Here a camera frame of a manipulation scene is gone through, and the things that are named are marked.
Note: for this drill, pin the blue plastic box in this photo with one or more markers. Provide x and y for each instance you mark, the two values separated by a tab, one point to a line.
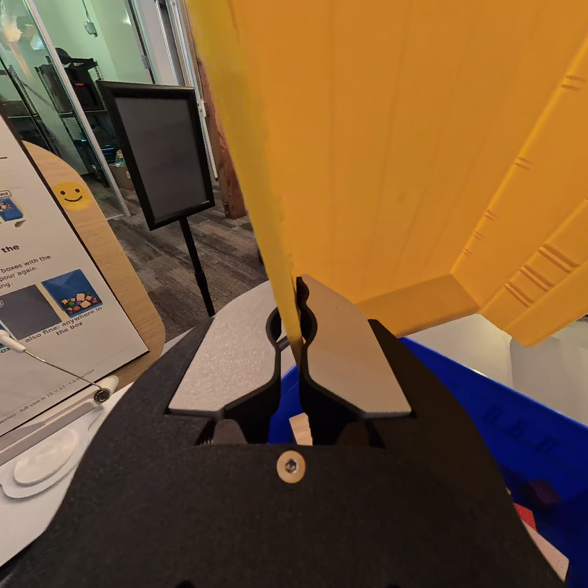
505	413

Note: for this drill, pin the black equipment shelf rack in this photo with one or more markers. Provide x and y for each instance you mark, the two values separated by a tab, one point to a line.
82	92

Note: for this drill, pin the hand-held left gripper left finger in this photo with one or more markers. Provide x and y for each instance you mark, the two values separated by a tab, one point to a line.
220	367

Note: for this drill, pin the pile of wooden cubes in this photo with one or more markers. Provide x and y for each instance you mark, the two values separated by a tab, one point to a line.
301	429

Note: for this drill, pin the yellow plastic box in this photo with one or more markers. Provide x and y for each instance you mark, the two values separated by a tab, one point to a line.
390	138

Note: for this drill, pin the printed instruction sheet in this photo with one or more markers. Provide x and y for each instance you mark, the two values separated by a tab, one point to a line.
36	239

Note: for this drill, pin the brown cardboard box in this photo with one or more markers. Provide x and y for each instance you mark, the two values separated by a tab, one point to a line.
123	177

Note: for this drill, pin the white stand base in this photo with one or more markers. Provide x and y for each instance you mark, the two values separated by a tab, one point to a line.
105	257

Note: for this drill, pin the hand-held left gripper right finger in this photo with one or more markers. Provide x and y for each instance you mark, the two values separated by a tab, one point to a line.
353	367

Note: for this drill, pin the yellow smiley sticker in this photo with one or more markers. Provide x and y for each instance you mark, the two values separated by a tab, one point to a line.
71	195

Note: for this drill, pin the black framed sign stand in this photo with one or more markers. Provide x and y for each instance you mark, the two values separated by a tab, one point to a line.
160	151

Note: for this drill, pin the wooden pillar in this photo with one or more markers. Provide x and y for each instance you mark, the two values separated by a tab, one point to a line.
227	183

